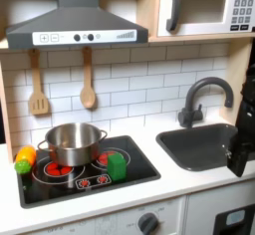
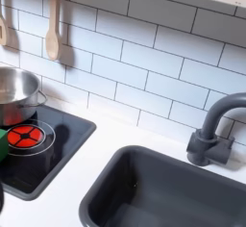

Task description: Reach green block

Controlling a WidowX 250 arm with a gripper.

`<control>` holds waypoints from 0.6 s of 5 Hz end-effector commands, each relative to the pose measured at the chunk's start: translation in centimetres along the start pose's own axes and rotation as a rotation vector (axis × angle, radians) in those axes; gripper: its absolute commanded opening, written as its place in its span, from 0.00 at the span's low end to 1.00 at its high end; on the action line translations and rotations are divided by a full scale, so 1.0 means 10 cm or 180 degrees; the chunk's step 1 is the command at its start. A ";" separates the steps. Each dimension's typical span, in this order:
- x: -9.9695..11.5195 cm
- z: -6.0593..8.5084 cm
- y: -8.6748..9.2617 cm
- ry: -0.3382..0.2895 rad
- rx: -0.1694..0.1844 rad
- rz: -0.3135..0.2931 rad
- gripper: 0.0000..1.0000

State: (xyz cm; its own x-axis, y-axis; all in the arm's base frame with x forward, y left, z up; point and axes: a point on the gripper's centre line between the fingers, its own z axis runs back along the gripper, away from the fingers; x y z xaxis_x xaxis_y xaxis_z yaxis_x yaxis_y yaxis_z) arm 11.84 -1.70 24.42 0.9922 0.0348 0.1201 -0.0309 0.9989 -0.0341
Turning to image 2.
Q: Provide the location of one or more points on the grey sink basin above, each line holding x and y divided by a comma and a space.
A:
166, 189

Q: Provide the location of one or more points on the wooden spoon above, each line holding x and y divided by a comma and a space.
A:
53, 41

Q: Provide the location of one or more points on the steel pot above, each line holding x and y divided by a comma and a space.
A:
16, 89

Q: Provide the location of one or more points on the wooden spatula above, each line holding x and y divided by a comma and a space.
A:
2, 29

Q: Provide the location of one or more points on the black stove top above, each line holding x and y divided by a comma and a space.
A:
61, 138

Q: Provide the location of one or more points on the green block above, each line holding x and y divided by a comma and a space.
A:
2, 144

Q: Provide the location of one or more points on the red stove burner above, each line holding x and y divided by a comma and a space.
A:
25, 136

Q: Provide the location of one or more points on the grey tap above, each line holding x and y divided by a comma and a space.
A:
209, 134

